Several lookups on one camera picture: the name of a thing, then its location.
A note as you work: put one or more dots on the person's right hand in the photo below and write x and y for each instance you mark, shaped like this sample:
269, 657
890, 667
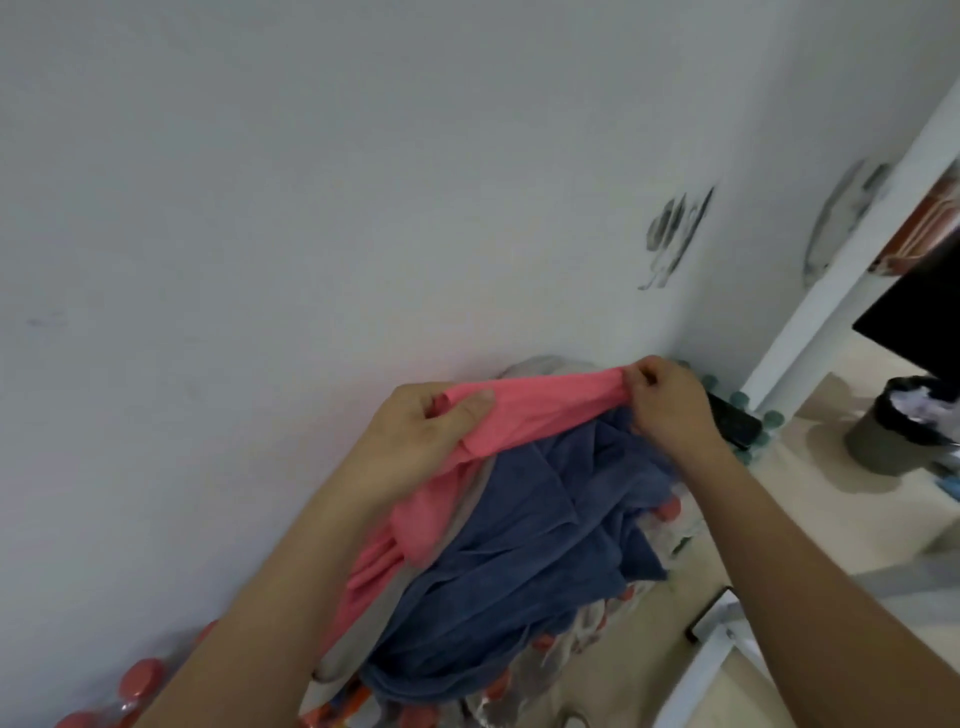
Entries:
675, 412

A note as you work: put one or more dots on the person's left hand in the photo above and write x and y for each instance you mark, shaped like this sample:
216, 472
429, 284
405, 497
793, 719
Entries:
405, 450

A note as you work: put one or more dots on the grey-blue towel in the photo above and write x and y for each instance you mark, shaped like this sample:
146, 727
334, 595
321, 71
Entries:
525, 540

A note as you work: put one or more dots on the person's right forearm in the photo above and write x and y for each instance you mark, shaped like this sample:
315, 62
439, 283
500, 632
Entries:
810, 615

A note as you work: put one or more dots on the person's left forearm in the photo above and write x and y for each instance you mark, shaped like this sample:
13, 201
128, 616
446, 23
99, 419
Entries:
285, 615

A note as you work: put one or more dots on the black phone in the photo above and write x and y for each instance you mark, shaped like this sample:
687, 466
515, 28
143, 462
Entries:
735, 424

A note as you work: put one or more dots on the grey trash bin black bag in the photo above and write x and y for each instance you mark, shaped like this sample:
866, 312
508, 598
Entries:
885, 442

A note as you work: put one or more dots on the stack of water bottle packs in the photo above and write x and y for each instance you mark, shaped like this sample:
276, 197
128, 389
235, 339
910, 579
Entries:
142, 679

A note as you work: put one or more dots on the white gym machine frame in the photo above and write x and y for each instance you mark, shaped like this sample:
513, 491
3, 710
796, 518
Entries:
825, 300

